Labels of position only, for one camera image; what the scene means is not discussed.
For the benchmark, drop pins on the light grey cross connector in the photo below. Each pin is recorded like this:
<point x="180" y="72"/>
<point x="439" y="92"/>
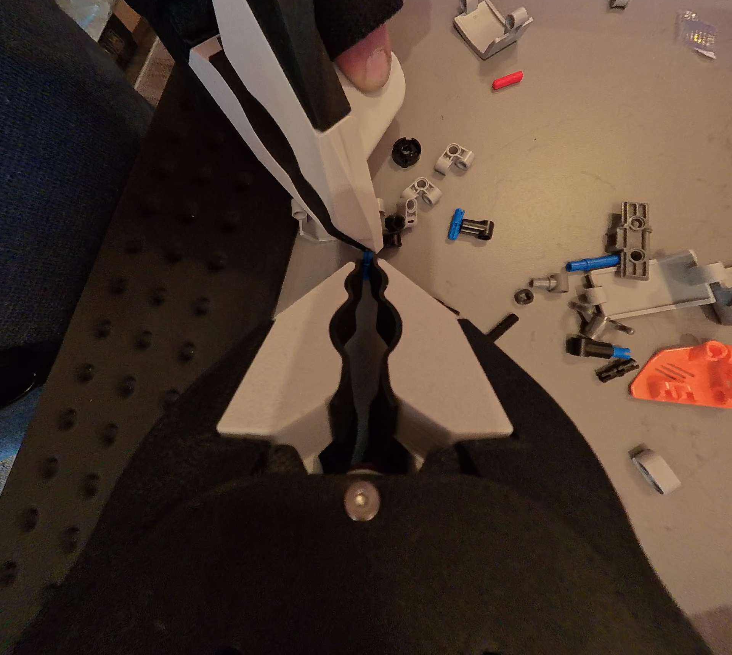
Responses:
<point x="423" y="192"/>
<point x="454" y="158"/>

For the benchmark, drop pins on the orange sloped panel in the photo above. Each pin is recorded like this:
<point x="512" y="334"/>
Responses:
<point x="686" y="380"/>

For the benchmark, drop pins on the black round brick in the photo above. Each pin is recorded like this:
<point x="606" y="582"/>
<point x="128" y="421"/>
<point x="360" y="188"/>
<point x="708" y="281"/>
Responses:
<point x="406" y="152"/>

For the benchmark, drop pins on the black dimpled pad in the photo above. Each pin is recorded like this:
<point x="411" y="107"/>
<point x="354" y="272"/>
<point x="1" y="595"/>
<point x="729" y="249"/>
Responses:
<point x="143" y="294"/>

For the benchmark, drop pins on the black axle connector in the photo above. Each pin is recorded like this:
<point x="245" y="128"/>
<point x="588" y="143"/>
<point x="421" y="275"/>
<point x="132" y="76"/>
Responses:
<point x="479" y="229"/>

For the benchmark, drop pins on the small grey beam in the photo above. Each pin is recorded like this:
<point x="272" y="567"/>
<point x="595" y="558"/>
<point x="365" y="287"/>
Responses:
<point x="657" y="472"/>

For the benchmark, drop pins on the black pin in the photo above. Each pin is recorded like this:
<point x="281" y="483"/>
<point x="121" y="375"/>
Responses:
<point x="616" y="370"/>

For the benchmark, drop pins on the grey pin connector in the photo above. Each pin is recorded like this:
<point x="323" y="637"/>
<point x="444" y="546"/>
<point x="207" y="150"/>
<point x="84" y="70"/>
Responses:
<point x="552" y="283"/>

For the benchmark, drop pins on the clear plastic scrap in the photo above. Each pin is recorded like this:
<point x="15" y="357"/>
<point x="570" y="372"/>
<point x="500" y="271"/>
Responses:
<point x="696" y="34"/>

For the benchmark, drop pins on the grey curved panel piece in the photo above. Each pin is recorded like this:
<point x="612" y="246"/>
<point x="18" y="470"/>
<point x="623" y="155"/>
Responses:
<point x="720" y="289"/>
<point x="486" y="31"/>
<point x="309" y="226"/>
<point x="657" y="289"/>

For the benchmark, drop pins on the dark grey frame connector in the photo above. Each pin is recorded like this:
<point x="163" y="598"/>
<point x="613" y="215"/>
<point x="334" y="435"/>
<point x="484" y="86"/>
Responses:
<point x="632" y="243"/>

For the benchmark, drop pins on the grey angled connector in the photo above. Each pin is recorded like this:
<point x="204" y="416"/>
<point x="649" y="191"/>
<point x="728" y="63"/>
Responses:
<point x="597" y="323"/>

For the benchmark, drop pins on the small dark bush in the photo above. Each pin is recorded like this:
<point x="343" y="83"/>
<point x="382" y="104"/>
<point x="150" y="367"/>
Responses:
<point x="524" y="297"/>

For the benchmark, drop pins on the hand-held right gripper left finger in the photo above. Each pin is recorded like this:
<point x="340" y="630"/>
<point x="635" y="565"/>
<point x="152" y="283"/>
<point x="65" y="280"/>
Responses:
<point x="280" y="380"/>

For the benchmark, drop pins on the person's left hand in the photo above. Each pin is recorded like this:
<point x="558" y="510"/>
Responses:
<point x="369" y="66"/>

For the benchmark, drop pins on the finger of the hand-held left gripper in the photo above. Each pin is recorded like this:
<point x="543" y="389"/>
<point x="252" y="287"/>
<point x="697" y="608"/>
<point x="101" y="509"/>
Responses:
<point x="229" y="89"/>
<point x="269" y="71"/>

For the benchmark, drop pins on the black axle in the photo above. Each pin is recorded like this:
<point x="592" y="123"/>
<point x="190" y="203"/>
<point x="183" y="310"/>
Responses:
<point x="503" y="324"/>

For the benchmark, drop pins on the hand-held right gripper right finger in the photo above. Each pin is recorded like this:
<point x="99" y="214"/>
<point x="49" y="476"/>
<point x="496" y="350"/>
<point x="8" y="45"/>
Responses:
<point x="452" y="380"/>

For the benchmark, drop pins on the red pin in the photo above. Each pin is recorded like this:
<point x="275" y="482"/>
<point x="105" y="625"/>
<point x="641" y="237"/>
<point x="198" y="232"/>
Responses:
<point x="508" y="81"/>

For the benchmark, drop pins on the blue pin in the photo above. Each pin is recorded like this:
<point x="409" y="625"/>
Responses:
<point x="592" y="264"/>
<point x="456" y="225"/>
<point x="369" y="263"/>

